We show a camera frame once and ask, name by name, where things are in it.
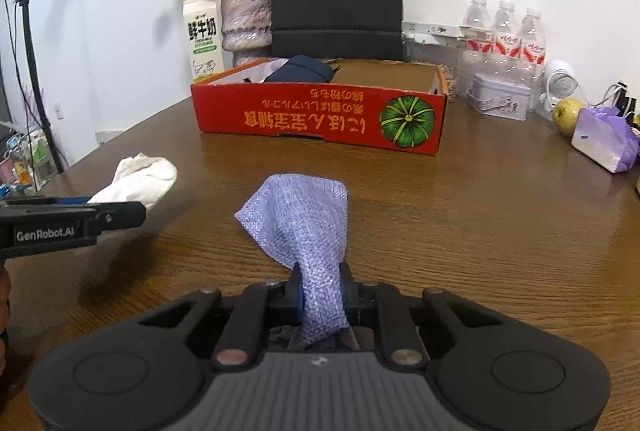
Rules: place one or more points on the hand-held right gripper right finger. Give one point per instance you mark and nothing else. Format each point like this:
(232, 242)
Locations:
(352, 298)

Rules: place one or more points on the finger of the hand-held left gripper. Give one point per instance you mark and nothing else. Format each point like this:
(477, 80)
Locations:
(122, 214)
(75, 200)

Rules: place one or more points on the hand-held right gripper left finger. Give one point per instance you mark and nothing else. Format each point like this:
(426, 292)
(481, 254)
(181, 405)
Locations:
(287, 306)

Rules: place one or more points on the white sock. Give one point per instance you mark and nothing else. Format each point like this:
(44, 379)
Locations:
(140, 181)

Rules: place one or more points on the purple linen pouch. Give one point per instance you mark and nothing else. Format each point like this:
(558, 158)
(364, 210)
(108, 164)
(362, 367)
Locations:
(300, 216)

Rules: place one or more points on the red cardboard box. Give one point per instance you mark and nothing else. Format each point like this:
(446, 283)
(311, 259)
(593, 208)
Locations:
(310, 121)

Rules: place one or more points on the navy blue pouch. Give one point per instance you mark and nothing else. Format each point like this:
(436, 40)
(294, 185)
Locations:
(300, 70)

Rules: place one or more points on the person's left hand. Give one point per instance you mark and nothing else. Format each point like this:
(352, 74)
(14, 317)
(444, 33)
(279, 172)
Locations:
(4, 301)

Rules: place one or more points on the black light stand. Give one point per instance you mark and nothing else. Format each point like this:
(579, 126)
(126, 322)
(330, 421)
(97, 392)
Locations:
(32, 61)

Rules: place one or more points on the white green milk carton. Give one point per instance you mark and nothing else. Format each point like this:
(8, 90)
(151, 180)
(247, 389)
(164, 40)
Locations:
(202, 41)

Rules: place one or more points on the purple glass vase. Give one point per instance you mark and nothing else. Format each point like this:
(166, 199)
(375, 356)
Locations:
(245, 21)

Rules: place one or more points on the long white carton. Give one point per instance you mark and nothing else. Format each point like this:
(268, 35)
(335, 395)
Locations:
(435, 31)

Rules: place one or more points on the yellow green apple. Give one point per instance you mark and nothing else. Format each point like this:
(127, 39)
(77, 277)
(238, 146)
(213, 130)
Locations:
(567, 116)

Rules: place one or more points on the clear water bottle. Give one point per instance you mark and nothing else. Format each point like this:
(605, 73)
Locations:
(531, 41)
(477, 31)
(505, 36)

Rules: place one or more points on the purple tissue packet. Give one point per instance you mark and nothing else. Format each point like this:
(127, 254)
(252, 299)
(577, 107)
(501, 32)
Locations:
(605, 141)

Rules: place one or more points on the small white fan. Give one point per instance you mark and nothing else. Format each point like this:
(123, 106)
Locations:
(560, 83)

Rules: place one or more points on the white wall socket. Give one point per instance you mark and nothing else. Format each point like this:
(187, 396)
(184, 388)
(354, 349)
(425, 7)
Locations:
(59, 110)

